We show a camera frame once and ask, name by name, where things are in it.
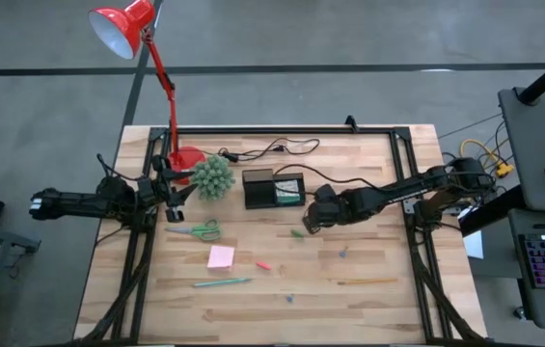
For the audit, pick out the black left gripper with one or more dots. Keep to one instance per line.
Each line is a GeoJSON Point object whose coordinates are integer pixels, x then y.
{"type": "Point", "coordinates": [166, 190]}

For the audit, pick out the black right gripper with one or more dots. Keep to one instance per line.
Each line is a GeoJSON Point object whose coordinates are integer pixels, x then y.
{"type": "Point", "coordinates": [325, 212]}

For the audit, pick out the green eraser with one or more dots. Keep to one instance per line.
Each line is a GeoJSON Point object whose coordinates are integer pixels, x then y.
{"type": "Point", "coordinates": [297, 233]}

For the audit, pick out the small blue eraser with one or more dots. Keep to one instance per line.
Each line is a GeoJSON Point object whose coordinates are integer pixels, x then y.
{"type": "Point", "coordinates": [343, 252]}
{"type": "Point", "coordinates": [290, 299]}

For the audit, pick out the yellow wooden pencil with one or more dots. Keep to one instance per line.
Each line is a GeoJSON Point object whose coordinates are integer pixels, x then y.
{"type": "Point", "coordinates": [368, 281]}

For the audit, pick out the pink eraser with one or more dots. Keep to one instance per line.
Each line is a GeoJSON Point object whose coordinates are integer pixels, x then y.
{"type": "Point", "coordinates": [263, 265]}

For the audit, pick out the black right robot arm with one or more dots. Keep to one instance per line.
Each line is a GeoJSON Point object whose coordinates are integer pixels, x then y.
{"type": "Point", "coordinates": [397, 193]}

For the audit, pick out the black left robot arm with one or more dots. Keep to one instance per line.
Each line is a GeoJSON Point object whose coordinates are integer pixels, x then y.
{"type": "Point", "coordinates": [74, 202]}

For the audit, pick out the black mesh desk organizer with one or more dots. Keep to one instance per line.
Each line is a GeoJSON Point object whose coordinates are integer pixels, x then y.
{"type": "Point", "coordinates": [257, 190]}

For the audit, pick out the green plant in patterned pot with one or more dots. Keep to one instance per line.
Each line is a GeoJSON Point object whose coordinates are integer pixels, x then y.
{"type": "Point", "coordinates": [212, 177]}

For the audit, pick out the pink sticky notes pad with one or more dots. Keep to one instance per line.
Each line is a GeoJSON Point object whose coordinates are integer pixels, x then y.
{"type": "Point", "coordinates": [220, 257]}

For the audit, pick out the white paper sheet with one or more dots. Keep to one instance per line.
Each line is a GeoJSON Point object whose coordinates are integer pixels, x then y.
{"type": "Point", "coordinates": [474, 246]}

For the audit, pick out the black desk beam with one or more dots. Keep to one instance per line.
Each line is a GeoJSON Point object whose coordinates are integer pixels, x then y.
{"type": "Point", "coordinates": [494, 209]}

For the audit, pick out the red desk lamp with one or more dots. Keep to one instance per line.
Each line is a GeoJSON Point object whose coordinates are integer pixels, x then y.
{"type": "Point", "coordinates": [122, 24]}

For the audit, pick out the black clamp mount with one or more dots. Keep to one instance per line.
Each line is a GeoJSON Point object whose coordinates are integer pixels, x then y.
{"type": "Point", "coordinates": [350, 124]}

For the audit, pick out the black table frame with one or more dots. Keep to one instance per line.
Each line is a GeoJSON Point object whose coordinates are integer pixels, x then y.
{"type": "Point", "coordinates": [277, 130]}

